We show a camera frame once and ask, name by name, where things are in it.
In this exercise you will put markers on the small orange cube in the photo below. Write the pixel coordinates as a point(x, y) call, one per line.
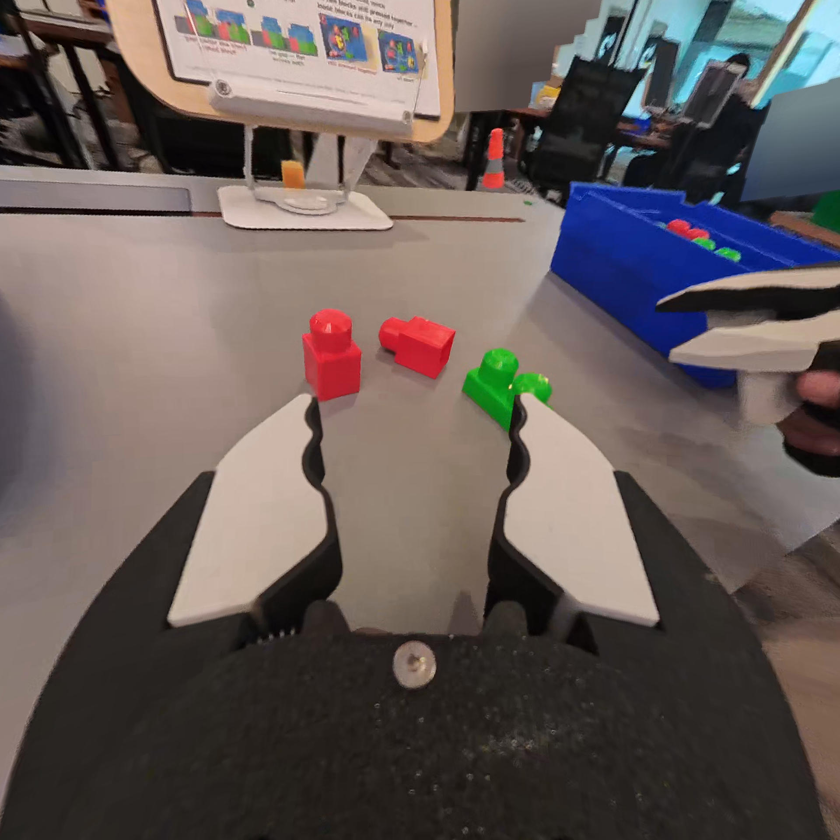
point(293, 175)

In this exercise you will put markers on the pile of colourful toy blocks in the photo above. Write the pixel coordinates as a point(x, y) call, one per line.
point(696, 236)

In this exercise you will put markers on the person's right hand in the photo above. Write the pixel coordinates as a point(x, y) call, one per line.
point(817, 397)

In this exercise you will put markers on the orange traffic cone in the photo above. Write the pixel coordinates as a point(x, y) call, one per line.
point(494, 164)

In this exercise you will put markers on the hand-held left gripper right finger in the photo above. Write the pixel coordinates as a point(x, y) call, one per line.
point(578, 525)

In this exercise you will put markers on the black office chair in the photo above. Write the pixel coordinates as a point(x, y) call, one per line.
point(591, 112)
point(709, 131)

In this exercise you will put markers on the printed instruction sheet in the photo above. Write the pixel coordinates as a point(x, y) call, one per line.
point(302, 40)

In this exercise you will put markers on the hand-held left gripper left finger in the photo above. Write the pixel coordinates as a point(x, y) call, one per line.
point(256, 525)

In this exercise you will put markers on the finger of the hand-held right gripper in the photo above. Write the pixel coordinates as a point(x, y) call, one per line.
point(775, 292)
point(761, 344)

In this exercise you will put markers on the green double toy block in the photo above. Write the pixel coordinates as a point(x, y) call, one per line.
point(492, 383)

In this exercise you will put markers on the red toy block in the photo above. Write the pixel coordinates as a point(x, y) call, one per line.
point(423, 348)
point(332, 361)

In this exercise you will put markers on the blue plastic bin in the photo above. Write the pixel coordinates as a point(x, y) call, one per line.
point(617, 263)

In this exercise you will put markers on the wooden clipboard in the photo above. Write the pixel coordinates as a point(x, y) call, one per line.
point(131, 53)

